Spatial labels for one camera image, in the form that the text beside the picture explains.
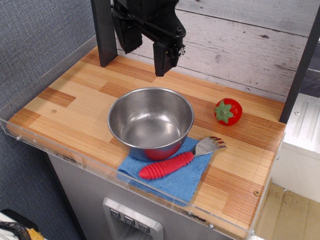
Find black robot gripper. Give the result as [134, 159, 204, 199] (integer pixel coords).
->
[111, 0, 186, 77]

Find grey cabinet with buttons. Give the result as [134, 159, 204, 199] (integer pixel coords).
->
[48, 155, 228, 240]

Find black vertical post right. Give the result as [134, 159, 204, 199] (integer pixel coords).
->
[279, 8, 320, 124]

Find red toy strawberry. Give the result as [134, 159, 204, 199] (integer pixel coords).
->
[214, 98, 243, 126]

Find silver metal pot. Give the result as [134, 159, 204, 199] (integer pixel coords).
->
[107, 87, 195, 162]

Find clear acrylic table guard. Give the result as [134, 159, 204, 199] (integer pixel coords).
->
[6, 46, 290, 240]

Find black vertical post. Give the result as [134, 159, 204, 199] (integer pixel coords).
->
[90, 0, 118, 67]
[279, 8, 320, 124]

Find black vertical post left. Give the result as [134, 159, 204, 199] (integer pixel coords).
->
[90, 0, 118, 67]

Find blue cloth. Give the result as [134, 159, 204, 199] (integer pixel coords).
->
[117, 153, 213, 206]

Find red handled metal fork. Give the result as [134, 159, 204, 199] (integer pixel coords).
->
[138, 136, 226, 180]

